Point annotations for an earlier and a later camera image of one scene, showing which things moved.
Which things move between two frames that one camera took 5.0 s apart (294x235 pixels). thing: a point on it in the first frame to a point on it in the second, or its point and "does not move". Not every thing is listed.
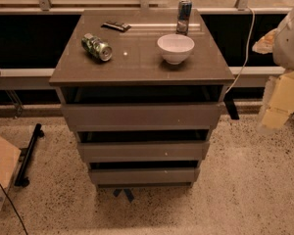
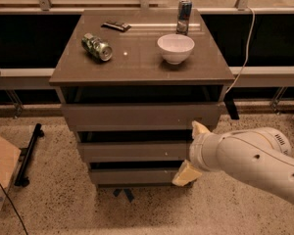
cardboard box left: [8, 158] does not move
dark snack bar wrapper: [116, 25] does not move
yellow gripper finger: [265, 45] to [203, 148]
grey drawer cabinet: [139, 98] does not move
